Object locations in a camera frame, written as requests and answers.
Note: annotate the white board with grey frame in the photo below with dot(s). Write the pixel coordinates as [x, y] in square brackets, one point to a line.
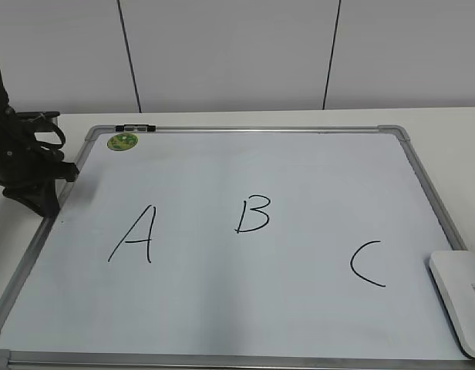
[238, 248]

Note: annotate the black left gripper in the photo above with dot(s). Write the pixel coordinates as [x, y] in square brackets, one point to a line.
[31, 159]

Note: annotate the green round magnet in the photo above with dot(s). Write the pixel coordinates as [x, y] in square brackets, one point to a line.
[122, 142]

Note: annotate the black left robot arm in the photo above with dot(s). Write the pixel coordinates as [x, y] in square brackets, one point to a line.
[31, 157]

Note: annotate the white rectangular board eraser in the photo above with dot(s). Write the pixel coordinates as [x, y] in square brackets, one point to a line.
[454, 274]

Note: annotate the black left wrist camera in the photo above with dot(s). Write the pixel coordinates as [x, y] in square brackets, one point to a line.
[42, 117]

